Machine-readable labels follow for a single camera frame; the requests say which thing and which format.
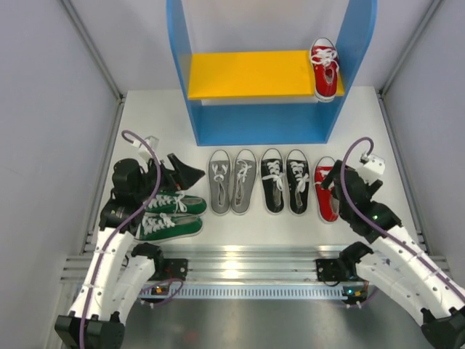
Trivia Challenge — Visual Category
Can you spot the red sneaker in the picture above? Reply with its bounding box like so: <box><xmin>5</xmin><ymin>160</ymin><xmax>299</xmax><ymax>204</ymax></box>
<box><xmin>314</xmin><ymin>156</ymin><xmax>339</xmax><ymax>223</ymax></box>
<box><xmin>310</xmin><ymin>38</ymin><xmax>339</xmax><ymax>103</ymax></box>

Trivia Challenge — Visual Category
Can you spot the black sneaker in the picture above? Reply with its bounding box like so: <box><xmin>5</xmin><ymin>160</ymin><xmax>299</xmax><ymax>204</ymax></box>
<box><xmin>286</xmin><ymin>149</ymin><xmax>311</xmax><ymax>216</ymax></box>
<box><xmin>259</xmin><ymin>148</ymin><xmax>285</xmax><ymax>214</ymax></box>

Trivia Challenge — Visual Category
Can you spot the grey sneaker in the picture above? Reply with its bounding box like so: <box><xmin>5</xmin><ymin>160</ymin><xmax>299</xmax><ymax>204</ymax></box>
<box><xmin>207</xmin><ymin>150</ymin><xmax>231</xmax><ymax>215</ymax></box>
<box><xmin>231</xmin><ymin>149</ymin><xmax>257</xmax><ymax>215</ymax></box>

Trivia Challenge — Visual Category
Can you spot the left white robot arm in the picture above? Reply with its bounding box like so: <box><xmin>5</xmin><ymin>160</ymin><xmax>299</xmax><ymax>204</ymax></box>
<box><xmin>54</xmin><ymin>153</ymin><xmax>206</xmax><ymax>348</ymax></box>

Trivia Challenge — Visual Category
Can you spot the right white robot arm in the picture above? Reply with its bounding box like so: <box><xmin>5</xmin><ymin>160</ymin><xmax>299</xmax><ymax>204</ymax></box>
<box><xmin>315</xmin><ymin>156</ymin><xmax>464</xmax><ymax>348</ymax></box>

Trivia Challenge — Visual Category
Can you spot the blue yellow shoe shelf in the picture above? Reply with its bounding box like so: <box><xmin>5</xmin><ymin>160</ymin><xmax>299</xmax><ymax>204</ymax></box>
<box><xmin>166</xmin><ymin>1</ymin><xmax>378</xmax><ymax>146</ymax></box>

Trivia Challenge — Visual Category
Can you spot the upper green sneaker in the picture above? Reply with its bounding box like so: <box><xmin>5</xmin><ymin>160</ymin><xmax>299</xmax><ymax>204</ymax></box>
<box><xmin>146</xmin><ymin>191</ymin><xmax>207</xmax><ymax>215</ymax></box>

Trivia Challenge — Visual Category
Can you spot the green sneaker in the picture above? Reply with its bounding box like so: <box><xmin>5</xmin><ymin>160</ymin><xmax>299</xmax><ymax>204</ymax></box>
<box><xmin>146</xmin><ymin>191</ymin><xmax>207</xmax><ymax>215</ymax></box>
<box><xmin>136</xmin><ymin>213</ymin><xmax>203</xmax><ymax>242</ymax></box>

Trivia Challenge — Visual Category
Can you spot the lower green sneaker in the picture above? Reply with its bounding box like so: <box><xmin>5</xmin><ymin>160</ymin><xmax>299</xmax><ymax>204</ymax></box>
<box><xmin>136</xmin><ymin>213</ymin><xmax>203</xmax><ymax>242</ymax></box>

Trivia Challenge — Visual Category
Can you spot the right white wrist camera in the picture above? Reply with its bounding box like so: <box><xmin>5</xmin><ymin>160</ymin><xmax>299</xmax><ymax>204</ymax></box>
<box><xmin>356</xmin><ymin>154</ymin><xmax>386</xmax><ymax>185</ymax></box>

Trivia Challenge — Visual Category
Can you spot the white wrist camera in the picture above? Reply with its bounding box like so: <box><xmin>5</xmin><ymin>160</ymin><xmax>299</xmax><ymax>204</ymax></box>
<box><xmin>356</xmin><ymin>154</ymin><xmax>386</xmax><ymax>185</ymax></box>
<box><xmin>133</xmin><ymin>136</ymin><xmax>159</xmax><ymax>162</ymax></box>

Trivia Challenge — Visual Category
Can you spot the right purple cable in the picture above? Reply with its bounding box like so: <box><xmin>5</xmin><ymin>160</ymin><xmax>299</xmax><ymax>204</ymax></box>
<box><xmin>319</xmin><ymin>136</ymin><xmax>465</xmax><ymax>310</ymax></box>

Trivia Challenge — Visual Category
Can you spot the purple cable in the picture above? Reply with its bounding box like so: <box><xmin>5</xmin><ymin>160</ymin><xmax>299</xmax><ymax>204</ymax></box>
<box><xmin>79</xmin><ymin>129</ymin><xmax>185</xmax><ymax>349</ymax></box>
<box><xmin>319</xmin><ymin>136</ymin><xmax>465</xmax><ymax>310</ymax></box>

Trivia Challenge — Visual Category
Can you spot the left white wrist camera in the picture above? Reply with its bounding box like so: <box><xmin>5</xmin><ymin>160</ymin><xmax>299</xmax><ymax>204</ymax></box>
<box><xmin>133</xmin><ymin>136</ymin><xmax>159</xmax><ymax>162</ymax></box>

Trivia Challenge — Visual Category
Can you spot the aluminium rail frame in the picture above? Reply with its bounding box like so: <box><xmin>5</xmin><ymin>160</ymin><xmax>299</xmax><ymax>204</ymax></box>
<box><xmin>60</xmin><ymin>90</ymin><xmax>455</xmax><ymax>288</ymax></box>

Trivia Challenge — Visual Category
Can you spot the slotted cable duct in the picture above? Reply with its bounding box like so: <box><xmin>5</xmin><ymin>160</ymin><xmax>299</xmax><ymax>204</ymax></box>
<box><xmin>139</xmin><ymin>284</ymin><xmax>366</xmax><ymax>300</ymax></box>

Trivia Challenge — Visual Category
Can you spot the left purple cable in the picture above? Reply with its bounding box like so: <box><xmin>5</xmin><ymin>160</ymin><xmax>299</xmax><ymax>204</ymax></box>
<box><xmin>79</xmin><ymin>129</ymin><xmax>185</xmax><ymax>349</ymax></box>

